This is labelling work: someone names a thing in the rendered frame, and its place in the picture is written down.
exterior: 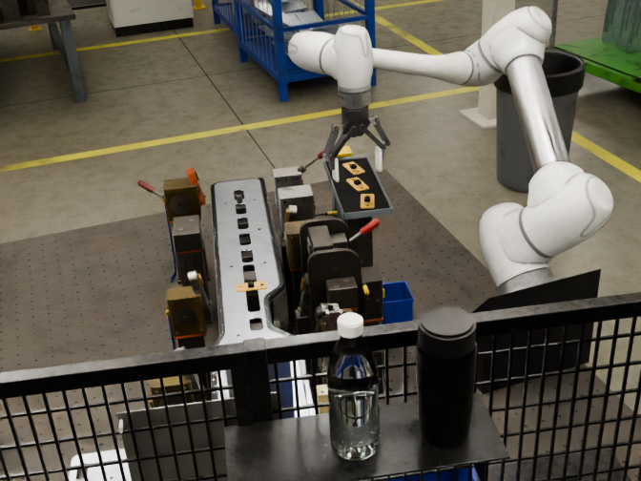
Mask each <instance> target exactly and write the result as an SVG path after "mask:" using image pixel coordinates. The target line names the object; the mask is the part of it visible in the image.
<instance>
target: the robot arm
mask: <svg viewBox="0 0 641 481"><path fill-rule="evenodd" d="M551 32H552V26H551V22H550V19H549V18H548V16H547V15H546V14H545V12H544V11H542V10H541V9H540V8H538V7H535V6H532V7H529V6H527V7H523V8H520V9H518V10H515V11H513V12H511V13H510V14H508V15H507V16H505V17H504V18H503V19H501V20H500V21H499V22H497V23H496V24H495V25H494V26H492V27H491V28H490V29H489V30H488V31H487V32H486V34H485V35H484V36H482V37H481V38H480V39H479V40H478V41H476V42H475V43H474V44H473V45H471V46H470V47H468V48H467V49H466V50H465V51H464V52H453V53H449V54H444V55H425V54H417V53H410V52H395V51H388V50H380V49H373V48H372V45H371V40H370V37H369V34H368V31H367V30H366V29H365V28H363V27H361V26H357V25H346V26H342V27H340V28H339V30H338V31H337V33H336V35H334V34H330V33H327V32H323V31H301V32H298V33H296V34H295V35H294V36H293V37H292V38H291V40H290V42H289V45H288V53H289V57H290V59H291V60H292V61H293V62H294V63H295V64H296V65H297V66H299V67H300V68H302V69H304V70H306V71H309V72H312V73H320V74H328V75H330V76H332V77H333V78H334V79H336V80H338V91H339V103H340V105H341V117H342V123H341V124H338V125H336V124H335V123H333V124H332V126H331V133H330V136H329V138H328V140H327V142H326V145H325V147H324V150H323V152H322V156H323V157H324V158H325V159H329V168H330V169H331V170H332V174H333V180H335V181H336V182H339V164H338V159H337V158H336V157H337V155H338V154H339V152H340V151H341V149H342V147H343V146H344V144H345V143H346V141H348V140H349V139H350V137H356V136H362V135H363V134H366V135H367V136H368V137H369V138H370V139H371V140H372V141H373V142H374V143H375V144H376V145H378V146H379V147H378V146H376V147H375V162H376V169H377V170H378V171H379V172H382V171H383V169H382V159H384V150H385V149H386V146H389V145H390V141H389V140H388V138H387V136H386V134H385V132H384V131H383V128H382V126H381V123H380V119H379V118H378V117H377V116H375V115H373V116H372V117H371V118H369V106H368V104H370V102H371V76H372V73H373V68H376V69H382V70H388V71H393V72H399V73H410V74H415V75H422V76H428V77H434V78H439V79H442V80H444V81H447V82H450V83H452V84H456V85H461V86H465V87H481V86H486V85H489V84H491V83H493V82H495V81H496V80H497V79H499V77H500V76H501V75H503V74H505V75H507V77H508V81H509V85H510V88H511V91H512V95H513V98H514V102H515V105H516V109H517V113H518V116H519V119H520V123H521V126H522V130H523V134H524V137H525V141H526V144H527V150H528V153H529V157H530V161H531V164H532V168H533V172H534V176H533V177H532V179H531V181H530V183H529V185H528V198H527V207H526V208H524V207H523V206H522V205H520V204H517V203H514V202H504V203H500V204H497V205H495V206H493V207H491V208H489V209H488V210H487V211H485V212H484V213H483V215H482V218H481V219H480V222H479V241H480V245H481V249H482V252H483V255H484V258H485V261H486V265H487V268H488V270H489V273H490V275H491V277H492V279H493V280H494V282H495V284H496V286H497V288H498V292H499V295H504V294H506V293H510V292H514V291H518V290H522V289H525V288H529V287H532V286H536V285H539V284H543V283H547V282H554V281H557V280H561V279H564V278H568V277H569V276H564V277H559V278H554V276H553V274H552V272H551V271H550V269H549V266H548V262H549V261H550V260H551V259H552V258H553V257H554V256H556V255H558V254H560V253H563V252H565V251H567V250H569V249H570V248H572V247H574V246H576V245H578V244H579V243H581V242H583V241H585V240H586V239H588V238H589V237H591V236H592V235H594V234H595V233H596V232H597V231H598V230H599V229H600V228H601V227H602V226H603V225H604V224H605V223H606V222H607V220H608V219H609V217H610V215H611V213H612V207H613V198H612V195H611V192H610V189H609V188H608V186H607V185H606V184H605V183H604V182H603V181H602V180H601V179H600V178H598V177H596V176H594V175H591V174H586V173H584V171H583V170H582V169H581V168H580V167H578V166H576V165H574V164H571V163H570V160H569V154H568V151H567V148H566V145H565V141H564V139H563V136H562V132H561V129H560V126H559V122H558V119H557V116H556V113H555V110H554V107H553V103H552V99H551V96H550V93H549V89H548V84H547V81H546V78H545V75H544V71H543V68H542V64H543V61H544V54H545V48H546V42H547V41H548V40H549V38H550V35H551ZM370 123H371V124H373V125H374V127H375V129H376V130H377V132H378V134H379V136H380V138H381V139H382V141H383V142H380V141H379V140H378V139H377V138H376V137H375V136H373V135H372V134H371V132H370V131H369V130H368V129H367V128H368V126H369V125H370ZM341 129H343V131H342V133H341V136H340V138H339V139H338V141H337V142H336V140H337V138H338V135H339V132H340V131H341ZM346 134H347V136H346ZM335 143H336V144H335Z"/></svg>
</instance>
